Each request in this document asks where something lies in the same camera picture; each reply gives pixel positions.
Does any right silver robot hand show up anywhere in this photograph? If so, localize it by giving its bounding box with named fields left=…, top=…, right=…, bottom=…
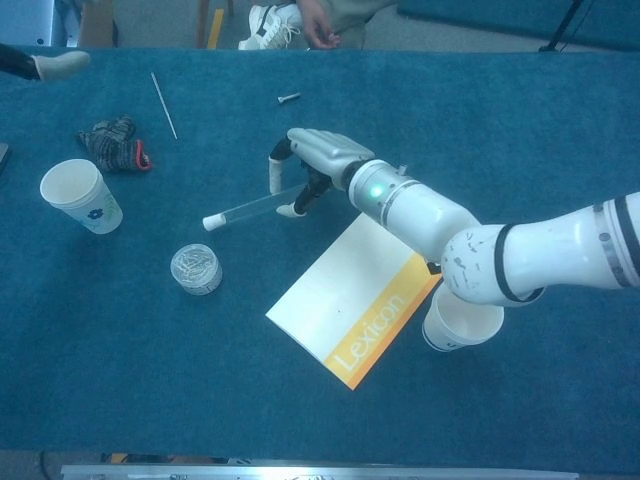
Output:
left=268, top=127, right=376, bottom=220

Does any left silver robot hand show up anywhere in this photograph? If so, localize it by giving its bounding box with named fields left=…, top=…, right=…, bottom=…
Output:
left=0, top=42, right=92, bottom=84

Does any clear glass test tube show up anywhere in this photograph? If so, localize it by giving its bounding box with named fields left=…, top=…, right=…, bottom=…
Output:
left=217, top=182, right=308, bottom=227

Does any silver metal cabinet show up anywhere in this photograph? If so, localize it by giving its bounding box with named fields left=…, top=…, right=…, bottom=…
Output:
left=0, top=0, right=81, bottom=49

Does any brown cardboard box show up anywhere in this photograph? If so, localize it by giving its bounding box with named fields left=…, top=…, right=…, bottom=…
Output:
left=78, top=0, right=120, bottom=49

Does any striped knit work glove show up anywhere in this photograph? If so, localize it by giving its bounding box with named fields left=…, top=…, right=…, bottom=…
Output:
left=75, top=115, right=155, bottom=174

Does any thin metal rod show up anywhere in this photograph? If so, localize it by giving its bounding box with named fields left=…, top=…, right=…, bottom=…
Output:
left=150, top=71, right=179, bottom=141

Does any paper cup with blue flower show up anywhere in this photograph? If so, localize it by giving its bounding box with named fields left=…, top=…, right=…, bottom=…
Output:
left=39, top=158, right=124, bottom=235

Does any white sneaker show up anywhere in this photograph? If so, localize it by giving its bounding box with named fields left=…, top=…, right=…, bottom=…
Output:
left=237, top=3, right=304, bottom=51

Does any white and orange Lexicon book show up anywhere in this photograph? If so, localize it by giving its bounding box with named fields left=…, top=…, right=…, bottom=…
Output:
left=264, top=212, right=445, bottom=391

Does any wooden chair leg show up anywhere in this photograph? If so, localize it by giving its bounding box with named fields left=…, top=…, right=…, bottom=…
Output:
left=196, top=0, right=236, bottom=50

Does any yellow strip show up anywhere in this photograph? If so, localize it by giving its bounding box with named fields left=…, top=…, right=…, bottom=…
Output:
left=206, top=8, right=225, bottom=50

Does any paper cup with dark print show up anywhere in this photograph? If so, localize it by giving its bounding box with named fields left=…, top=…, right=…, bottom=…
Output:
left=421, top=285, right=505, bottom=354

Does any black tripod stand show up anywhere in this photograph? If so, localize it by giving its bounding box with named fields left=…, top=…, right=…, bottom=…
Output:
left=538, top=0, right=586, bottom=53

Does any teal carpet table cover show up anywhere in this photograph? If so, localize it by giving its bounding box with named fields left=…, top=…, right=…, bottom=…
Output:
left=0, top=43, right=640, bottom=474

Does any aluminium frame rail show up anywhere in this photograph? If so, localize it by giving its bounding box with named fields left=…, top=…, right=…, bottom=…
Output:
left=59, top=463, right=581, bottom=480

